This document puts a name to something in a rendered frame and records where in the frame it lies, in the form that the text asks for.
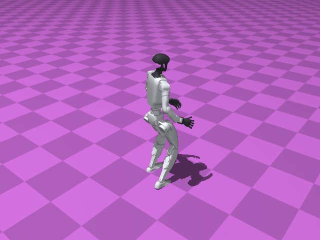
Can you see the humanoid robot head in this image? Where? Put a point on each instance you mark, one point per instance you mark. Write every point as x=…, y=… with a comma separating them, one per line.
x=160, y=59

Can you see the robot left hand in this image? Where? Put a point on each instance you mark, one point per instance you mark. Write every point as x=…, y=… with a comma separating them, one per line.
x=175, y=102

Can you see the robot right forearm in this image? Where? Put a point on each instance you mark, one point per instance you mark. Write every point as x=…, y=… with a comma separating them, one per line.
x=171, y=115

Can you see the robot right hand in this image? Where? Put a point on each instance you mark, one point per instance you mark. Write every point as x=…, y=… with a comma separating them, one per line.
x=187, y=122

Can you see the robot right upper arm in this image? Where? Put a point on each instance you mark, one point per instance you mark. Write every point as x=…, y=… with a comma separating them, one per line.
x=164, y=88

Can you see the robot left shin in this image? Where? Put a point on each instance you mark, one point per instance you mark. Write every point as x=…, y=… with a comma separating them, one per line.
x=156, y=152

